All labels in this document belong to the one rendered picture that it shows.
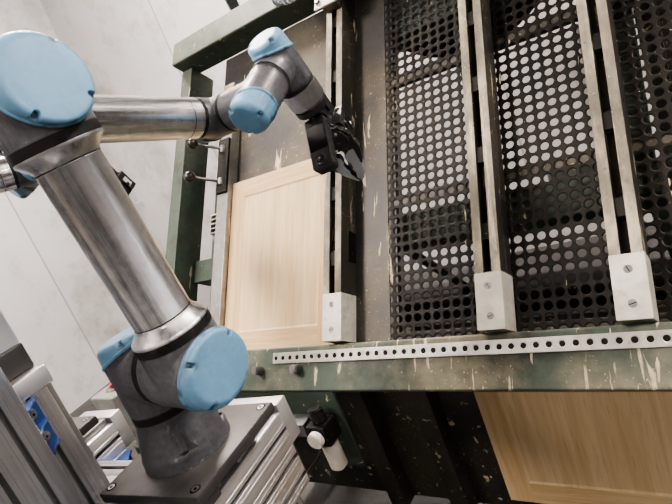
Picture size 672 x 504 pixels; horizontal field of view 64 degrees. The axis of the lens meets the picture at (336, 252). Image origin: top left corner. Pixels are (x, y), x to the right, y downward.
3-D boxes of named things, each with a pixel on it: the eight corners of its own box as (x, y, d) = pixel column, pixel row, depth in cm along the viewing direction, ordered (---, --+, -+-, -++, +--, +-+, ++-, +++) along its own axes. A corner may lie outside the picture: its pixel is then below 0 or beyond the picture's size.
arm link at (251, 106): (235, 146, 99) (259, 106, 105) (277, 131, 92) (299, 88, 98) (205, 115, 95) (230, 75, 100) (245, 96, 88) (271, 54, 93)
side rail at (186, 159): (182, 357, 192) (155, 355, 184) (204, 84, 221) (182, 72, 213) (193, 357, 189) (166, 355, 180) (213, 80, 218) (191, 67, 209)
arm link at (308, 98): (311, 87, 99) (275, 106, 103) (324, 106, 102) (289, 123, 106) (315, 66, 104) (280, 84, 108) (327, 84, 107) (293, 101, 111)
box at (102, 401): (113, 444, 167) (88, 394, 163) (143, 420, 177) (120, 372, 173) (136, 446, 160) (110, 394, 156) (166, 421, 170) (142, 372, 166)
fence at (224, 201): (216, 353, 173) (206, 352, 170) (233, 91, 198) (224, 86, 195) (227, 352, 170) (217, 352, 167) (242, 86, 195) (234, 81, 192)
